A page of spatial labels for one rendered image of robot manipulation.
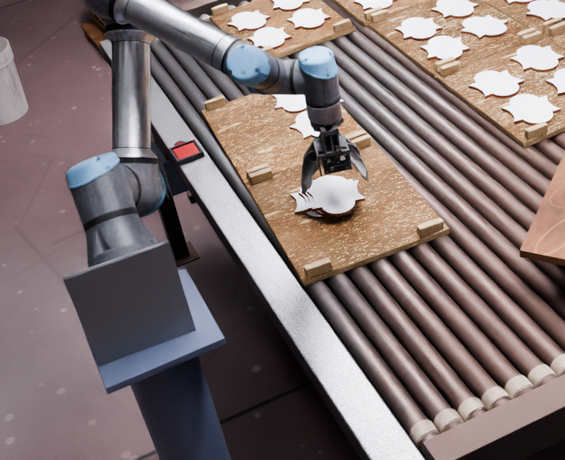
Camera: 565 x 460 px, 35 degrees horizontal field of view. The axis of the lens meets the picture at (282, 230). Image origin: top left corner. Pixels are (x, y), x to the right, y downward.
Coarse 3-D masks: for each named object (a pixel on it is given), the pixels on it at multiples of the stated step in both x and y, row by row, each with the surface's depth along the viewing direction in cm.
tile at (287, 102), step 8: (280, 96) 249; (288, 96) 249; (296, 96) 248; (304, 96) 247; (280, 104) 246; (288, 104) 245; (296, 104) 245; (304, 104) 244; (288, 112) 243; (296, 112) 242
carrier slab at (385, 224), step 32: (320, 160) 223; (384, 160) 219; (256, 192) 217; (288, 192) 215; (384, 192) 209; (416, 192) 207; (288, 224) 205; (320, 224) 203; (352, 224) 202; (384, 224) 200; (416, 224) 198; (288, 256) 196; (320, 256) 194; (352, 256) 193; (384, 256) 193
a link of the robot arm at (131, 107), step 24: (120, 48) 195; (144, 48) 196; (120, 72) 195; (144, 72) 196; (120, 96) 195; (144, 96) 196; (120, 120) 195; (144, 120) 196; (120, 144) 195; (144, 144) 197; (144, 168) 195; (144, 192) 193
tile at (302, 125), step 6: (300, 114) 240; (306, 114) 240; (300, 120) 238; (306, 120) 237; (294, 126) 236; (300, 126) 235; (306, 126) 235; (300, 132) 234; (306, 132) 233; (312, 132) 232; (318, 132) 232; (306, 138) 232
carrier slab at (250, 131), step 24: (264, 96) 253; (216, 120) 246; (240, 120) 244; (264, 120) 242; (288, 120) 240; (240, 144) 235; (264, 144) 233; (288, 144) 231; (240, 168) 226; (288, 168) 223
